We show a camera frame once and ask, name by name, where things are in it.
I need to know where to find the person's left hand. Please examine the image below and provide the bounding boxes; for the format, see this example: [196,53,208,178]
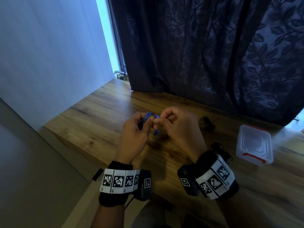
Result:
[115,112,155,165]

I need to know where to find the person's right hand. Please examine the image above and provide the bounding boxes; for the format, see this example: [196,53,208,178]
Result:
[153,106,208,164]

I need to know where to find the blue cord bundle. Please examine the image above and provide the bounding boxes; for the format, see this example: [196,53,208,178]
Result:
[139,111,163,136]

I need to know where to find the person's right forearm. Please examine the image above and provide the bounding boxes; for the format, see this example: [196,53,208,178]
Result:
[215,187,276,228]

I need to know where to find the person's left forearm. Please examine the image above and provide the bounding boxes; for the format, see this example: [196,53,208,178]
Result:
[91,204,127,228]

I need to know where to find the left wristband with white markers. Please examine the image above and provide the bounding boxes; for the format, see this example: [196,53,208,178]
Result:
[92,161,141,207]

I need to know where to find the wristband with white markers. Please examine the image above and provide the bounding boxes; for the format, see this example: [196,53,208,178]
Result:
[92,161,141,207]
[195,149,240,200]

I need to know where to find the right wristband with white markers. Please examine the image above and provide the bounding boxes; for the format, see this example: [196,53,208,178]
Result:
[195,149,240,200]

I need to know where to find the dark leaf-patterned curtain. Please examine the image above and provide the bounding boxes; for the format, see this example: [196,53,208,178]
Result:
[107,0,304,127]

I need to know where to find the clear plastic box red clips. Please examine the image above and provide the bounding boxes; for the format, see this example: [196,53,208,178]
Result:
[236,124,274,166]

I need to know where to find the small coiled black cable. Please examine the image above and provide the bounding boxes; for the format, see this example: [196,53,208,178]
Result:
[199,115,220,131]

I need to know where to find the window frame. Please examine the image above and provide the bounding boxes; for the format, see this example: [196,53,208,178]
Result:
[96,0,130,81]

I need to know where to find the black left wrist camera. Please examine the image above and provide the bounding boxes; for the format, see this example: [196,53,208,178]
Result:
[133,170,152,202]

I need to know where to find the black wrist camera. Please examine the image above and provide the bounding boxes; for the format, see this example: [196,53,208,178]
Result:
[133,170,152,202]
[177,164,200,197]

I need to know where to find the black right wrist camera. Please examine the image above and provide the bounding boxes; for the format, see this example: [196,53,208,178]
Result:
[177,164,200,197]

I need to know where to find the tangled black cable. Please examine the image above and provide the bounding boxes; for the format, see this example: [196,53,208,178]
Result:
[210,142,234,164]

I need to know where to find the thin black camera cable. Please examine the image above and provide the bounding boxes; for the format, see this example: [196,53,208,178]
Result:
[123,196,135,210]

